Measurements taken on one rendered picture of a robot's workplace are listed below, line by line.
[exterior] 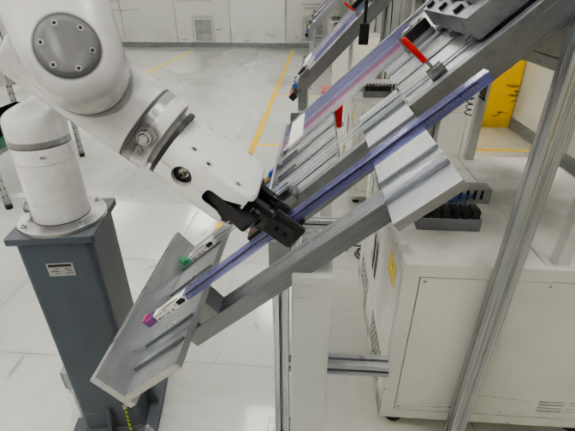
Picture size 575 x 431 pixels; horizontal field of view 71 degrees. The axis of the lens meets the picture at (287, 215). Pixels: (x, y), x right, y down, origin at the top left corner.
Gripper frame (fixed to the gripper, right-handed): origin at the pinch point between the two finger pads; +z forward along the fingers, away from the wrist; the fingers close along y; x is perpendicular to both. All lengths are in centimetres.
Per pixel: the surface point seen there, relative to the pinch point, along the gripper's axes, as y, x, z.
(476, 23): 40, -34, 13
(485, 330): 32, 8, 64
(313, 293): 5.5, 9.2, 12.3
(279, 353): 33, 48, 33
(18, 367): 51, 134, -18
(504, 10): 40, -38, 15
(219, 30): 918, 176, -125
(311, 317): 5.5, 12.9, 15.2
